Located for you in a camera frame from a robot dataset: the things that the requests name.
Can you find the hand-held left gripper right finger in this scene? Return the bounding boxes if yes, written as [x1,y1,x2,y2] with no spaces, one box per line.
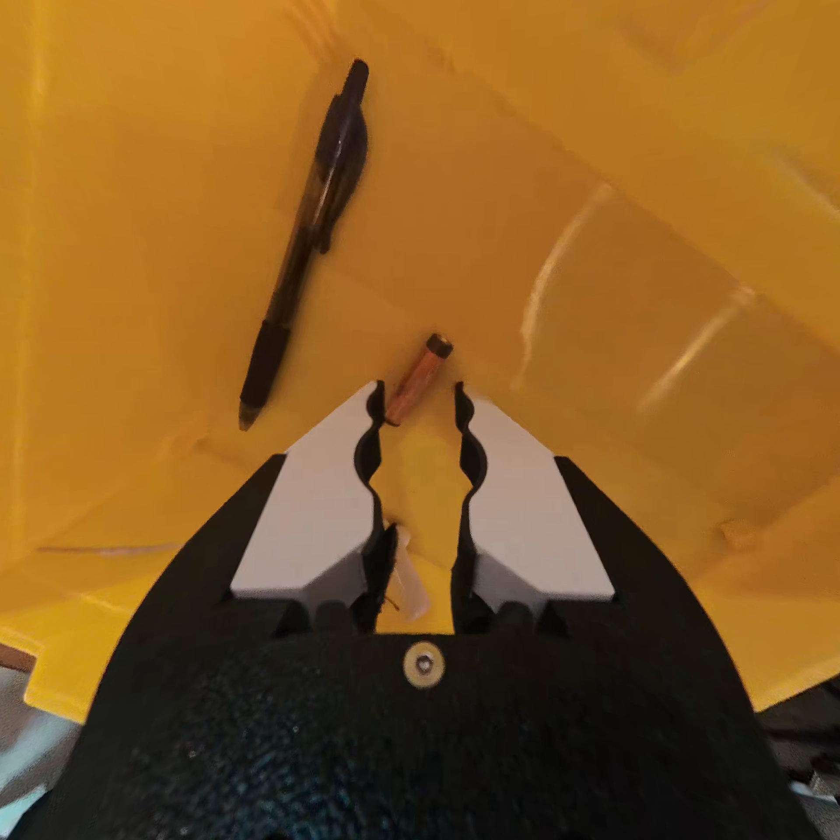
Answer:
[450,382,618,634]

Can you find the copper black battery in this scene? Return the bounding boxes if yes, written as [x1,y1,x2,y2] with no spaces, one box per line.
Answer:
[382,332,455,429]

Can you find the yellow plastic bin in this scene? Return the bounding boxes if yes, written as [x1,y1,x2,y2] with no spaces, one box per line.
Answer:
[0,0,840,726]

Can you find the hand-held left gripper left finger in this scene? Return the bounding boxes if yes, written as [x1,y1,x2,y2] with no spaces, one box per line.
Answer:
[230,381,401,634]

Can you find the black ballpoint pen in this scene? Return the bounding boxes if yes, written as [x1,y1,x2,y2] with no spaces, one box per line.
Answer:
[238,58,371,433]

